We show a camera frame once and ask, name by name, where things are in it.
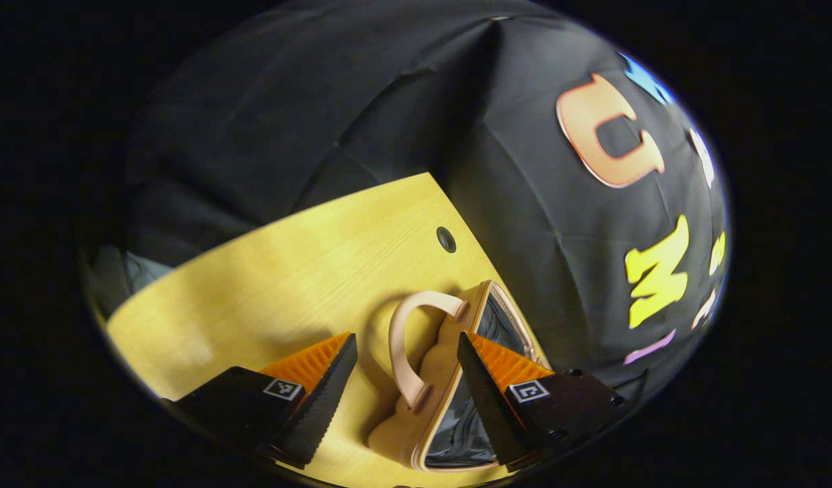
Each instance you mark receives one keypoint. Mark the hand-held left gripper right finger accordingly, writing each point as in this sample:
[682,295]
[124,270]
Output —
[490,407]

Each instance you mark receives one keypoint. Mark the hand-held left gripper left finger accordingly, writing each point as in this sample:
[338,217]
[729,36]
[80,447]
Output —
[321,407]

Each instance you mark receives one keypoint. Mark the pink suitcase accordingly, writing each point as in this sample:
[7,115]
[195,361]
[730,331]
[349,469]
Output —
[443,352]

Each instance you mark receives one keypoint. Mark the black backdrop cloth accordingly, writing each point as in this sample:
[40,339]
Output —
[362,115]

